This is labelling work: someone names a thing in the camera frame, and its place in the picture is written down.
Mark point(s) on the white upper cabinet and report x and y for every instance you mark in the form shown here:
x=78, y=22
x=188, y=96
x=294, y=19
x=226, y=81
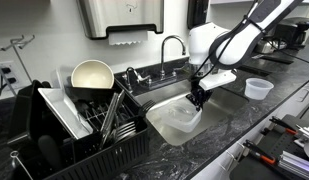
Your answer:
x=227, y=1

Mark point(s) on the aluminium extrusion bar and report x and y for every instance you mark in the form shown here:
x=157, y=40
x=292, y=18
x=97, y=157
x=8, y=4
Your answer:
x=295, y=165

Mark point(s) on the chrome gooseneck faucet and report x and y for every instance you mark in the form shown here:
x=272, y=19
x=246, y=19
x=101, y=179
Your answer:
x=180, y=41

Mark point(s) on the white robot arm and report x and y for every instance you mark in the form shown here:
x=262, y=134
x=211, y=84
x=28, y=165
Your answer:
x=237, y=46

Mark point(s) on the steel paper towel dispenser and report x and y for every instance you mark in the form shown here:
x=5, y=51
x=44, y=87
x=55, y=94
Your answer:
x=104, y=16

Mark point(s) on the small chrome side faucet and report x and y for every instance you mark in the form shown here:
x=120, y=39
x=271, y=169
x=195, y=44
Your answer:
x=130, y=78

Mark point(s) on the white wall outlet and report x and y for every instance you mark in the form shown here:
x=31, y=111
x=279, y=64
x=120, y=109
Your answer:
x=4, y=80

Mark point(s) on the clear rectangular plastic container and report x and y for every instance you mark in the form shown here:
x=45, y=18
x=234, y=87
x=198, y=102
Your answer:
x=175, y=116

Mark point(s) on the stainless steel sink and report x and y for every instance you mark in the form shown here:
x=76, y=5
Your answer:
x=227, y=103

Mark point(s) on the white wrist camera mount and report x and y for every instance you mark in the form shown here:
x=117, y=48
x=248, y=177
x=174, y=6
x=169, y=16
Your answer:
x=217, y=80

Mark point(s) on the white paper towel sheet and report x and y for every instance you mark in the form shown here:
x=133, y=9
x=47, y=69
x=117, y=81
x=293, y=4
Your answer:
x=127, y=38

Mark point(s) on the pink bowl with cream inside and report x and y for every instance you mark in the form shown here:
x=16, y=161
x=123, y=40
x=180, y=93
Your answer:
x=92, y=75

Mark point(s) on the round clear plastic tub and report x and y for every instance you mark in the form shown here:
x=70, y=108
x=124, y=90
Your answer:
x=259, y=90

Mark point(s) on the black coffee maker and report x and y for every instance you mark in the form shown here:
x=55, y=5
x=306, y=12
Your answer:
x=294, y=31

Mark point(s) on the black wall soap dispenser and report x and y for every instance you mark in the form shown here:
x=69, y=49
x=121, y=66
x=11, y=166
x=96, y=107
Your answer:
x=195, y=13

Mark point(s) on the black plastic fork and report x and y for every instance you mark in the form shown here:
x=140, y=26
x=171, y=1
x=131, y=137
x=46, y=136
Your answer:
x=147, y=107

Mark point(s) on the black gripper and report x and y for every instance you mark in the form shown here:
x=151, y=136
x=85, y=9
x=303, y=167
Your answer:
x=202, y=90

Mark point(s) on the dark flat mat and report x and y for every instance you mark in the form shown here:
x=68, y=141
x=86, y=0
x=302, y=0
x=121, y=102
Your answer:
x=280, y=59

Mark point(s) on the white base cabinet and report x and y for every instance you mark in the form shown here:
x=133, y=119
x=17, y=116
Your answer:
x=294, y=100

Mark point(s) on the stainless steel kettle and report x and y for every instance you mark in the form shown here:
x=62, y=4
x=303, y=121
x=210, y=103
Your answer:
x=270, y=48

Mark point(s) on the black dish rack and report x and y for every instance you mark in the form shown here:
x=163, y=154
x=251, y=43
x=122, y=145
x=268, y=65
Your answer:
x=104, y=160

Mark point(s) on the steel fork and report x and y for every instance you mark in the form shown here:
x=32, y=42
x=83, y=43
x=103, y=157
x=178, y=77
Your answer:
x=126, y=126
x=127, y=135

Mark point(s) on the black power plug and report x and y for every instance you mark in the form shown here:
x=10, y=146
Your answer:
x=6, y=70
x=12, y=80

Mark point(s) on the black clamp with orange trigger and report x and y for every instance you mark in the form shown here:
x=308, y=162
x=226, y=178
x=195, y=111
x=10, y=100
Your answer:
x=260, y=154
x=284, y=126

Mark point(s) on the white rectangular tray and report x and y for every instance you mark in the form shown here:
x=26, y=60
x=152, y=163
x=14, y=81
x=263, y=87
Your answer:
x=60, y=110

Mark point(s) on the steel tongs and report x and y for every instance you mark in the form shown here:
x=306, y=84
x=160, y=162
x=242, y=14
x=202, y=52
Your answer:
x=110, y=120

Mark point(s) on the black cart top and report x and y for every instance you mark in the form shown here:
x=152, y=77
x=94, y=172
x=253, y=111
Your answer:
x=257, y=171

